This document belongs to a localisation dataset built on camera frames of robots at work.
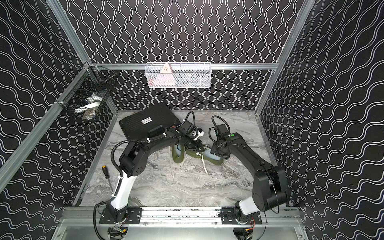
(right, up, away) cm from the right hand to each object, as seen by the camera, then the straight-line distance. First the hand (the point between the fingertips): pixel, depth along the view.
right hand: (216, 152), depth 87 cm
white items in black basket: (-72, +24, -4) cm, 76 cm away
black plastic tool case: (-45, +17, +16) cm, 50 cm away
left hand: (-7, +2, +3) cm, 8 cm away
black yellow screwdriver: (-67, -10, +3) cm, 68 cm away
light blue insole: (-23, -1, +8) cm, 24 cm away
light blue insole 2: (-4, -3, +5) cm, 7 cm away
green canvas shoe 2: (-8, -3, +1) cm, 8 cm away
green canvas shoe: (-21, -4, +3) cm, 22 cm away
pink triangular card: (-30, +44, +3) cm, 54 cm away
